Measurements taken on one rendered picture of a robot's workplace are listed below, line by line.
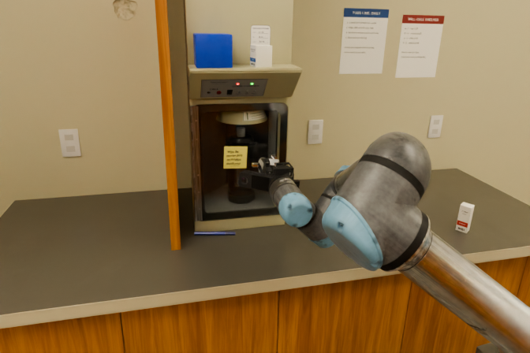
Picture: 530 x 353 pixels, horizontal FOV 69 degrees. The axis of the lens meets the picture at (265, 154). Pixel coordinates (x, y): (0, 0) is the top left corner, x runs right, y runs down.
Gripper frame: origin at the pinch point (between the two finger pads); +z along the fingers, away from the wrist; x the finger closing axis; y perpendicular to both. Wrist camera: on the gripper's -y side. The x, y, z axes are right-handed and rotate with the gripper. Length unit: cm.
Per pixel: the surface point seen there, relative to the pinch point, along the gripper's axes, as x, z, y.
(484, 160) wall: -24, 50, 134
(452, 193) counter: -26, 19, 91
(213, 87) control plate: 25.3, -1.4, -14.4
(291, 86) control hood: 25.1, -0.8, 9.2
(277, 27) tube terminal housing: 41.7, 5.7, 5.9
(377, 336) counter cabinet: -56, -21, 37
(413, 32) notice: 40, 49, 80
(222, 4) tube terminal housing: 47.9, 5.6, -10.5
